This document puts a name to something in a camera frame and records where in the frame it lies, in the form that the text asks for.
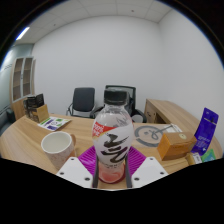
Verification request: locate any ceiling light panel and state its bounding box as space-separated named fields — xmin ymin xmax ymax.
xmin=14 ymin=26 xmax=31 ymax=42

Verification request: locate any white green printed leaflet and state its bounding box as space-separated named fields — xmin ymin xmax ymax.
xmin=37 ymin=116 xmax=72 ymax=132

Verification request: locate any clear black-capped drink bottle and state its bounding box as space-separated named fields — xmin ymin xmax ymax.
xmin=91 ymin=88 xmax=135 ymax=185

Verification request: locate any wooden shelf unit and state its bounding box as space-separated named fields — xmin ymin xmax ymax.
xmin=9 ymin=56 xmax=37 ymax=121

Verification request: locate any white orange-patterned mug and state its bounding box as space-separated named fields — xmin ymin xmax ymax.
xmin=40 ymin=130 xmax=77 ymax=171

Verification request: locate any small tan labelled box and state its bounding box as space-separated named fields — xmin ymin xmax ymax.
xmin=184 ymin=152 xmax=204 ymax=166

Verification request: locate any purple stand-up pouch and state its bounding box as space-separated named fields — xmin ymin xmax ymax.
xmin=193 ymin=107 xmax=220 ymax=157

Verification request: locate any brown cardboard box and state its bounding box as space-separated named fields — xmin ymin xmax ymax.
xmin=156 ymin=131 xmax=198 ymax=162

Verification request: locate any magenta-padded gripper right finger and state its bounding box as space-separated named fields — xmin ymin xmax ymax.
xmin=124 ymin=145 xmax=169 ymax=190

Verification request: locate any black desktop device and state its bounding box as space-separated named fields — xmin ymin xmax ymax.
xmin=23 ymin=93 xmax=46 ymax=122

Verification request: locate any black mesh-back office chair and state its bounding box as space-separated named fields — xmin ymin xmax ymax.
xmin=89 ymin=84 xmax=148 ymax=124

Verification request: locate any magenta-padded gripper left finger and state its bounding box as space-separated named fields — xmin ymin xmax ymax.
xmin=55 ymin=145 xmax=100 ymax=190

